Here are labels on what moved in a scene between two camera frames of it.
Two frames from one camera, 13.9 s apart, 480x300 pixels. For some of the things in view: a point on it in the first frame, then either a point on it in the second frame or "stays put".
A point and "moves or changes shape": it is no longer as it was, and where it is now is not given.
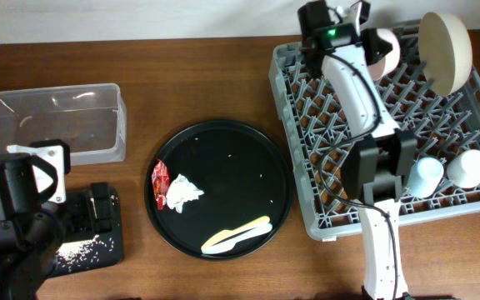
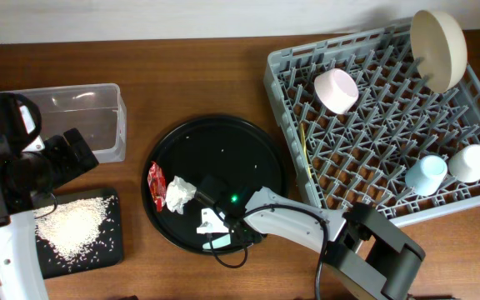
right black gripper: x=367 y=38 → x=242 y=240
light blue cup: x=425 y=175 stays put
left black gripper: x=77 y=204 → x=69 y=168
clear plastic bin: x=89 y=119 stays put
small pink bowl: x=383 y=68 → x=336 y=90
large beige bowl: x=446 y=52 moves or changes shape
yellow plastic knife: x=226 y=234 → x=307 y=162
